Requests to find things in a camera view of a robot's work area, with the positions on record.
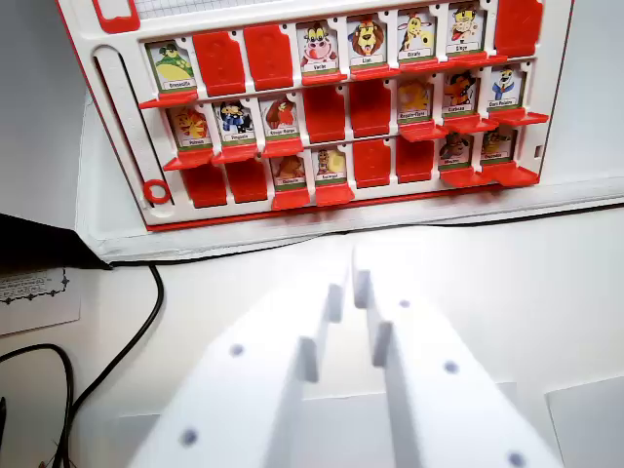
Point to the red flap with question mark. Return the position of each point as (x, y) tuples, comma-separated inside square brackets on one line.
[(519, 118)]

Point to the red and white game board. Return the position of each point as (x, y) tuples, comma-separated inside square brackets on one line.
[(322, 29)]

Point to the white printed paper card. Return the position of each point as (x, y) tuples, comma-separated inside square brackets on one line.
[(39, 307)]

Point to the black box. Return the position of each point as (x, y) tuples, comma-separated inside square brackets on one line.
[(44, 244)]

